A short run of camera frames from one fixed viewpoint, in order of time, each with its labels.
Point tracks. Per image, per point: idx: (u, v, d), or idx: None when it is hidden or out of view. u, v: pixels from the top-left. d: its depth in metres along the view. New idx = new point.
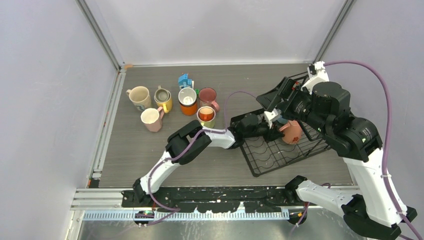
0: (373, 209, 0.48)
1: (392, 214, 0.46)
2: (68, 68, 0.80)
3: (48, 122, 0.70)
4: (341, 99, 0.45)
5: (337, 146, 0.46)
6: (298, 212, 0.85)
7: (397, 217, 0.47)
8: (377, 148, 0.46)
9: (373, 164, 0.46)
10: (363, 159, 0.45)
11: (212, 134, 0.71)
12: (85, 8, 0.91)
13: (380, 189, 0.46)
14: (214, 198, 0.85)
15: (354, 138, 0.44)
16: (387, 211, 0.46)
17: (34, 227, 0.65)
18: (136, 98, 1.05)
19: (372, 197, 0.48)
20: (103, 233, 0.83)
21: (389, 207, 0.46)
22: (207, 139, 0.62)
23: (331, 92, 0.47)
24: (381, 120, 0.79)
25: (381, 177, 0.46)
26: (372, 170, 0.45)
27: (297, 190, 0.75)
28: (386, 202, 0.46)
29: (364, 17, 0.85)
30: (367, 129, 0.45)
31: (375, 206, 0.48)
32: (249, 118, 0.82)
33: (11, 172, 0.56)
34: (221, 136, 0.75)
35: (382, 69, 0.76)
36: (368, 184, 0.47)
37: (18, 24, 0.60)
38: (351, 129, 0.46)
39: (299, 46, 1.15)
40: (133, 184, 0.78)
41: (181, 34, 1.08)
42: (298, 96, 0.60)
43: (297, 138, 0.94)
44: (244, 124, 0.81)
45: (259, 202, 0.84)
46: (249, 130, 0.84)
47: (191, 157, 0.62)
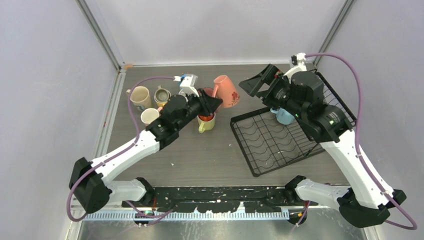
0: (360, 194, 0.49)
1: (375, 195, 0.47)
2: (68, 69, 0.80)
3: (48, 122, 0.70)
4: (315, 88, 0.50)
5: (309, 130, 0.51)
6: (298, 212, 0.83)
7: (384, 198, 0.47)
8: (348, 130, 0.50)
9: (346, 145, 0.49)
10: (334, 139, 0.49)
11: (112, 164, 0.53)
12: (85, 8, 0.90)
13: (358, 169, 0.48)
14: (214, 198, 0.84)
15: (323, 123, 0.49)
16: (370, 192, 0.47)
17: (33, 227, 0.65)
18: (137, 97, 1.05)
19: (354, 181, 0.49)
20: (104, 234, 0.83)
21: (371, 187, 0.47)
22: (93, 184, 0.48)
23: (307, 81, 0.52)
24: (378, 120, 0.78)
25: (356, 156, 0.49)
26: (345, 150, 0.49)
27: (296, 189, 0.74)
28: (365, 182, 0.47)
29: (363, 17, 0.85)
30: (335, 113, 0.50)
31: (359, 189, 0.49)
32: (172, 101, 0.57)
33: (11, 172, 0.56)
34: (127, 156, 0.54)
35: (381, 69, 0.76)
36: (348, 168, 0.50)
37: (18, 23, 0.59)
38: (324, 115, 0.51)
39: (298, 46, 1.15)
40: (138, 178, 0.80)
41: (181, 33, 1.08)
42: (279, 84, 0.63)
43: (235, 92, 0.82)
44: (170, 111, 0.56)
45: (259, 202, 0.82)
46: (180, 114, 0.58)
47: (99, 200, 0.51)
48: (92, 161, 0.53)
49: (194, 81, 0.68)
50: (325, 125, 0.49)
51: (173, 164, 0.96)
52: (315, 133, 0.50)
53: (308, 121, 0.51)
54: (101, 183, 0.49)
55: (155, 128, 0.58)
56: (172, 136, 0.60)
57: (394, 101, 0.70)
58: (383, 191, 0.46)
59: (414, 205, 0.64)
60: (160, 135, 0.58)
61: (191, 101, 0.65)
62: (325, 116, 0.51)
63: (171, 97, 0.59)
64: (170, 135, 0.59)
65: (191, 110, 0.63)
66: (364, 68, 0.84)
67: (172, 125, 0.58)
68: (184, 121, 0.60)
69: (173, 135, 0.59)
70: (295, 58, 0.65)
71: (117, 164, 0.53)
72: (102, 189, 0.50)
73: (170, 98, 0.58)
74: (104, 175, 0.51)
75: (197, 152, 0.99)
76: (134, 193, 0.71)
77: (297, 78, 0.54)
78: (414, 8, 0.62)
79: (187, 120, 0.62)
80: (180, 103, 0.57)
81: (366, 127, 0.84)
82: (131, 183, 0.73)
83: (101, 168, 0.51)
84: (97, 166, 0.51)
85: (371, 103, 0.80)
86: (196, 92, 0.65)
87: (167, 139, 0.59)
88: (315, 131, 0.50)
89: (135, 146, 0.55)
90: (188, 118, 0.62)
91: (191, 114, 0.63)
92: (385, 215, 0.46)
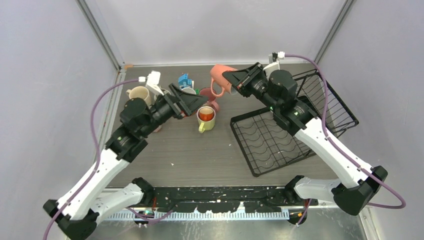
0: (342, 176, 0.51)
1: (352, 172, 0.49)
2: (68, 69, 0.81)
3: (49, 121, 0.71)
4: (290, 89, 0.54)
5: (280, 123, 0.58)
6: (298, 212, 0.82)
7: (364, 174, 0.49)
8: (314, 118, 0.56)
9: (314, 131, 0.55)
10: (301, 126, 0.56)
11: (77, 200, 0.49)
12: (85, 8, 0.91)
13: (330, 150, 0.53)
14: (214, 198, 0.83)
15: (293, 119, 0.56)
16: (347, 170, 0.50)
17: (32, 227, 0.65)
18: (137, 98, 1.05)
19: (332, 164, 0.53)
20: (104, 234, 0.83)
21: (347, 165, 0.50)
22: (64, 226, 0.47)
23: (284, 81, 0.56)
24: (376, 121, 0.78)
25: (325, 139, 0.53)
26: (314, 136, 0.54)
27: (295, 187, 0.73)
28: (340, 162, 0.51)
29: (362, 17, 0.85)
30: (301, 108, 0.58)
31: (340, 171, 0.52)
32: (129, 108, 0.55)
33: (11, 172, 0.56)
34: (94, 185, 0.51)
35: (380, 70, 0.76)
36: (324, 153, 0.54)
37: (17, 23, 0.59)
38: (291, 109, 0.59)
39: (298, 46, 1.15)
40: (135, 179, 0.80)
41: (181, 34, 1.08)
42: (258, 76, 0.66)
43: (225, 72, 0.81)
44: (127, 120, 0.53)
45: (259, 203, 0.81)
46: (144, 121, 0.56)
47: (83, 230, 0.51)
48: (57, 201, 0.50)
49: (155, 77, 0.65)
50: (295, 121, 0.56)
51: (173, 164, 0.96)
52: (285, 126, 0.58)
53: (280, 116, 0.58)
54: (71, 224, 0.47)
55: (115, 142, 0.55)
56: (139, 145, 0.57)
57: (394, 101, 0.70)
58: (359, 167, 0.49)
59: (414, 204, 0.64)
60: (123, 148, 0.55)
61: (158, 103, 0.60)
62: (292, 111, 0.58)
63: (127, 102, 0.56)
64: (135, 145, 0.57)
65: (158, 114, 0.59)
66: (364, 68, 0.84)
67: (135, 134, 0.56)
68: (148, 127, 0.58)
69: (138, 146, 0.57)
70: (276, 55, 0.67)
71: (82, 199, 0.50)
72: (79, 223, 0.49)
73: (126, 105, 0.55)
74: (72, 214, 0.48)
75: (197, 152, 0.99)
76: (129, 200, 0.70)
77: (275, 77, 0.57)
78: (415, 8, 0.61)
79: (154, 126, 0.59)
80: (138, 109, 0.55)
81: (367, 127, 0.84)
82: (122, 193, 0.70)
83: (67, 208, 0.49)
84: (63, 207, 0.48)
85: (371, 103, 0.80)
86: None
87: (132, 150, 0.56)
88: (285, 125, 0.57)
89: (97, 172, 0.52)
90: (156, 123, 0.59)
91: (157, 118, 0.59)
92: (367, 190, 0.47)
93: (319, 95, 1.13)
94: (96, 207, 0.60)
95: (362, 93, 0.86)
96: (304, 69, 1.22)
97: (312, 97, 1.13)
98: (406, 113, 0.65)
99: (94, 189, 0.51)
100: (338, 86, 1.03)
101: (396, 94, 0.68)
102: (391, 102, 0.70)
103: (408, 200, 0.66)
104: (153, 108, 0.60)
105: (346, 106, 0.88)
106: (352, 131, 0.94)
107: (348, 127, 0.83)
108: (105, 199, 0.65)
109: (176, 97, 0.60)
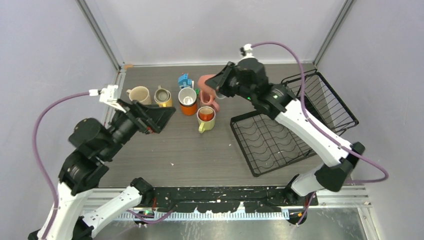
0: (324, 155, 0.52)
1: (334, 150, 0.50)
2: (68, 69, 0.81)
3: (49, 121, 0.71)
4: (257, 70, 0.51)
5: (261, 109, 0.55)
6: (298, 212, 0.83)
7: (344, 152, 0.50)
8: (293, 100, 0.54)
9: (294, 113, 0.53)
10: (282, 109, 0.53)
11: (50, 235, 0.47)
12: (85, 8, 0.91)
13: (311, 131, 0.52)
14: (214, 198, 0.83)
15: (272, 102, 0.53)
16: (328, 148, 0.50)
17: (30, 227, 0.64)
18: (137, 98, 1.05)
19: (314, 144, 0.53)
20: (104, 234, 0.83)
21: (328, 144, 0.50)
22: None
23: (250, 65, 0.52)
24: (376, 120, 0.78)
25: (306, 120, 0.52)
26: (295, 117, 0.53)
27: (292, 186, 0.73)
28: (322, 141, 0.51)
29: (362, 17, 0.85)
30: (277, 89, 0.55)
31: (321, 150, 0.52)
32: (78, 133, 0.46)
33: (11, 172, 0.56)
34: (59, 224, 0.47)
35: (380, 70, 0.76)
36: (305, 134, 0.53)
37: (18, 23, 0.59)
38: (269, 93, 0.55)
39: (298, 46, 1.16)
40: (136, 180, 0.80)
41: (181, 34, 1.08)
42: (230, 74, 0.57)
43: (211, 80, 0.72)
44: (80, 146, 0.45)
45: (259, 203, 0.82)
46: (99, 145, 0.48)
47: None
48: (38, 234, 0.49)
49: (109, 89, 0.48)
50: (275, 105, 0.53)
51: (173, 164, 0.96)
52: (266, 111, 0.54)
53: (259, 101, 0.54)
54: None
55: (67, 174, 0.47)
56: (95, 173, 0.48)
57: (394, 100, 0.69)
58: (339, 145, 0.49)
59: (415, 204, 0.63)
60: (76, 180, 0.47)
61: (118, 120, 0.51)
62: (271, 95, 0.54)
63: (78, 124, 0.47)
64: (91, 173, 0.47)
65: (119, 132, 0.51)
66: (364, 68, 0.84)
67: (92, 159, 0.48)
68: (109, 150, 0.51)
69: (97, 172, 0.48)
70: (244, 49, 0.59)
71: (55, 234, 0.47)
72: None
73: (77, 126, 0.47)
74: None
75: (197, 152, 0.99)
76: (127, 205, 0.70)
77: (241, 64, 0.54)
78: (415, 8, 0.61)
79: (115, 146, 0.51)
80: (87, 132, 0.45)
81: (367, 127, 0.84)
82: (117, 200, 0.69)
83: None
84: None
85: (371, 103, 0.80)
86: (119, 107, 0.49)
87: (87, 179, 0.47)
88: (266, 109, 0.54)
89: (59, 210, 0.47)
90: (117, 144, 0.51)
91: (118, 137, 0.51)
92: (348, 167, 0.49)
93: (319, 95, 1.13)
94: (90, 220, 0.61)
95: (361, 93, 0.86)
96: (304, 69, 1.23)
97: (312, 97, 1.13)
98: (406, 113, 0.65)
99: (65, 222, 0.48)
100: (338, 86, 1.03)
101: (396, 93, 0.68)
102: (391, 103, 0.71)
103: (409, 200, 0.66)
104: (112, 126, 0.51)
105: (346, 106, 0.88)
106: (351, 131, 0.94)
107: (348, 127, 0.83)
108: (99, 209, 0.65)
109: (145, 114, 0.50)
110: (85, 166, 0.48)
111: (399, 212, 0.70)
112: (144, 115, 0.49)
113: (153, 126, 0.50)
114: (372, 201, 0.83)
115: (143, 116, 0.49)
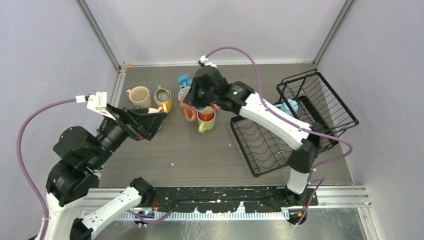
0: (288, 140, 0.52)
1: (295, 133, 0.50)
2: (68, 69, 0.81)
3: (49, 121, 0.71)
4: (211, 73, 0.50)
5: (225, 108, 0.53)
6: (298, 212, 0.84)
7: (304, 133, 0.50)
8: (252, 94, 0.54)
9: (253, 106, 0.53)
10: (242, 104, 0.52)
11: None
12: (85, 8, 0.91)
13: (271, 119, 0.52)
14: (214, 198, 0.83)
15: (233, 98, 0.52)
16: (290, 133, 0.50)
17: (29, 227, 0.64)
18: (137, 98, 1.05)
19: (277, 132, 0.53)
20: (104, 234, 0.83)
21: (289, 128, 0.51)
22: None
23: (203, 70, 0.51)
24: (376, 120, 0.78)
25: (266, 110, 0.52)
26: (255, 109, 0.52)
27: (288, 186, 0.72)
28: (283, 127, 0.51)
29: (362, 17, 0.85)
30: (235, 86, 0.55)
31: (285, 136, 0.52)
32: (65, 141, 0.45)
33: (11, 172, 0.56)
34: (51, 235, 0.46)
35: (380, 70, 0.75)
36: (268, 123, 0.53)
37: (18, 23, 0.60)
38: (229, 91, 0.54)
39: (298, 46, 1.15)
40: (136, 179, 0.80)
41: (181, 34, 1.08)
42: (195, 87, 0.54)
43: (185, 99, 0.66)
44: (65, 156, 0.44)
45: (259, 202, 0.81)
46: (86, 154, 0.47)
47: None
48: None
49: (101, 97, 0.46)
50: (237, 101, 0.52)
51: (173, 164, 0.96)
52: (229, 108, 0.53)
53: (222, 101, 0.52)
54: None
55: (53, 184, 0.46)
56: (83, 182, 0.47)
57: (394, 100, 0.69)
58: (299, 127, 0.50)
59: (415, 204, 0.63)
60: (62, 190, 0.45)
61: (107, 127, 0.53)
62: (231, 92, 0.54)
63: (63, 134, 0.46)
64: (79, 181, 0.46)
65: (108, 140, 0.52)
66: (364, 68, 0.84)
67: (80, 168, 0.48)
68: (97, 158, 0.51)
69: (87, 181, 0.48)
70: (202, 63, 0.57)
71: None
72: None
73: (62, 135, 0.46)
74: None
75: (197, 152, 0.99)
76: (126, 206, 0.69)
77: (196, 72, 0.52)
78: (415, 8, 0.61)
79: (103, 154, 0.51)
80: (74, 142, 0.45)
81: (367, 127, 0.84)
82: (117, 201, 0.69)
83: None
84: None
85: (371, 103, 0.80)
86: (110, 115, 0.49)
87: (74, 189, 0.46)
88: (228, 107, 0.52)
89: (50, 219, 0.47)
90: (106, 151, 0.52)
91: (107, 144, 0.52)
92: (311, 146, 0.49)
93: (319, 95, 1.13)
94: (90, 223, 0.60)
95: (362, 93, 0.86)
96: (304, 69, 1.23)
97: (312, 97, 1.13)
98: (406, 113, 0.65)
99: (58, 231, 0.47)
100: (338, 86, 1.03)
101: (396, 93, 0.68)
102: (391, 103, 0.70)
103: (409, 200, 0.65)
104: (101, 134, 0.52)
105: (346, 106, 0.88)
106: (352, 131, 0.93)
107: (348, 127, 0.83)
108: (99, 211, 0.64)
109: (136, 123, 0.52)
110: (71, 176, 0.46)
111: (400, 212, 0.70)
112: (136, 124, 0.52)
113: (145, 135, 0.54)
114: (372, 201, 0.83)
115: (134, 124, 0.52)
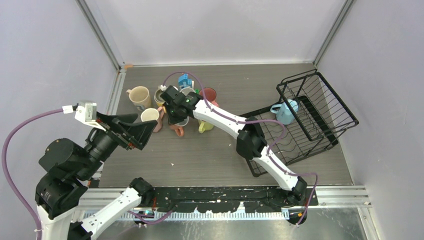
0: (230, 131, 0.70)
1: (233, 126, 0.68)
2: (68, 69, 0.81)
3: (47, 122, 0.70)
4: (168, 90, 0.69)
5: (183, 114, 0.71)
6: (297, 212, 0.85)
7: (241, 125, 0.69)
8: (200, 100, 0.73)
9: (202, 109, 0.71)
10: (193, 108, 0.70)
11: None
12: (84, 8, 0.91)
13: (216, 117, 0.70)
14: (214, 198, 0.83)
15: (186, 105, 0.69)
16: (231, 126, 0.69)
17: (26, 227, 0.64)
18: (137, 98, 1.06)
19: (221, 126, 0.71)
20: (104, 233, 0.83)
21: (229, 123, 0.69)
22: None
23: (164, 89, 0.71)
24: (376, 120, 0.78)
25: (211, 111, 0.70)
26: (203, 111, 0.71)
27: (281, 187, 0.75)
28: (225, 122, 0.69)
29: (362, 17, 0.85)
30: (190, 96, 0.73)
31: (227, 129, 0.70)
32: (52, 154, 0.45)
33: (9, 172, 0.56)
34: None
35: (380, 69, 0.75)
36: (214, 121, 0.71)
37: (18, 23, 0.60)
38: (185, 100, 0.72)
39: (298, 46, 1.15)
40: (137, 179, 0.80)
41: (181, 34, 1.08)
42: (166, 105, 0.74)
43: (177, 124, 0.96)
44: (51, 170, 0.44)
45: (259, 202, 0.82)
46: (74, 167, 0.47)
47: None
48: None
49: (90, 111, 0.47)
50: (188, 107, 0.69)
51: (173, 164, 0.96)
52: (185, 113, 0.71)
53: (179, 108, 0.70)
54: None
55: (42, 197, 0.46)
56: (71, 195, 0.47)
57: (394, 100, 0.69)
58: (236, 121, 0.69)
59: (415, 204, 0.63)
60: (50, 204, 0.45)
61: (96, 138, 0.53)
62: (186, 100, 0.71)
63: (51, 146, 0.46)
64: (66, 195, 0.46)
65: (97, 150, 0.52)
66: (364, 68, 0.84)
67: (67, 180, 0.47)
68: (86, 170, 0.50)
69: (76, 193, 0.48)
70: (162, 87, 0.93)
71: None
72: None
73: (48, 148, 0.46)
74: None
75: (197, 152, 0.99)
76: (125, 208, 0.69)
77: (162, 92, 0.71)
78: (415, 7, 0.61)
79: (93, 165, 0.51)
80: (60, 155, 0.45)
81: (367, 127, 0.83)
82: (116, 203, 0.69)
83: None
84: None
85: (371, 102, 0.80)
86: (100, 125, 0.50)
87: (62, 202, 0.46)
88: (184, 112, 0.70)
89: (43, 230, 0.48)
90: (95, 162, 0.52)
91: (97, 154, 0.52)
92: (245, 135, 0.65)
93: (319, 95, 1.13)
94: (89, 226, 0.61)
95: (362, 93, 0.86)
96: (304, 70, 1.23)
97: (312, 97, 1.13)
98: (406, 113, 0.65)
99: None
100: (338, 86, 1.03)
101: (397, 93, 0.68)
102: (391, 103, 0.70)
103: (409, 200, 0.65)
104: (90, 145, 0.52)
105: (346, 106, 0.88)
106: (352, 131, 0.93)
107: (348, 127, 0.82)
108: (99, 214, 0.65)
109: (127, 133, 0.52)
110: (59, 189, 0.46)
111: (400, 212, 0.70)
112: (125, 133, 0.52)
113: (135, 143, 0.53)
114: (372, 201, 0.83)
115: (124, 134, 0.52)
